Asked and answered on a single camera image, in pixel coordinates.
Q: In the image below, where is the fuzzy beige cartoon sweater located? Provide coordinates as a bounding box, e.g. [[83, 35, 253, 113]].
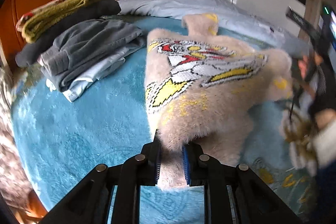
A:
[[144, 14, 292, 191]]

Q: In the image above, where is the light blue folded shirt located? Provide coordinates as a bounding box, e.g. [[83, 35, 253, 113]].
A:
[[62, 43, 142, 102]]

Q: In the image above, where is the teal floral plush blanket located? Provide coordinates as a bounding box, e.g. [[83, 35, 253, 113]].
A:
[[11, 15, 320, 224]]

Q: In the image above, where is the person's right hand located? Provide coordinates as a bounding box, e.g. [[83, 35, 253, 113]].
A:
[[298, 52, 323, 99]]

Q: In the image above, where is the light blue floral quilt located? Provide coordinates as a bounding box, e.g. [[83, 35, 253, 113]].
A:
[[118, 0, 311, 57]]

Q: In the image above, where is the olive yellow knit sweater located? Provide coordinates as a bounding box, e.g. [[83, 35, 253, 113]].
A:
[[16, 0, 100, 44]]

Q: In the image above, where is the dark navy folded garment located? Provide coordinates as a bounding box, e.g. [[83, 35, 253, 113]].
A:
[[15, 0, 121, 68]]

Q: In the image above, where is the grey floral curtain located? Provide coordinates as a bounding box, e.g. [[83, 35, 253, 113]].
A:
[[1, 68, 32, 210]]

